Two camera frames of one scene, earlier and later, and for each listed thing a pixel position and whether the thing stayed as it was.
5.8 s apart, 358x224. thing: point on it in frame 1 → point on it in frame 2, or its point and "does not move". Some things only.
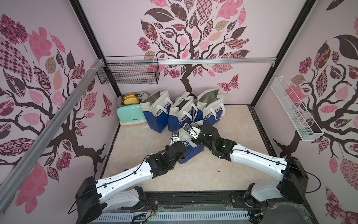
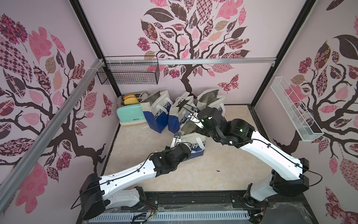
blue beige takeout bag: x=191 y=149 does not move
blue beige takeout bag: x=182 y=111 does not move
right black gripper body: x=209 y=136 → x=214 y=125
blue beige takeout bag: x=156 y=108 does not move
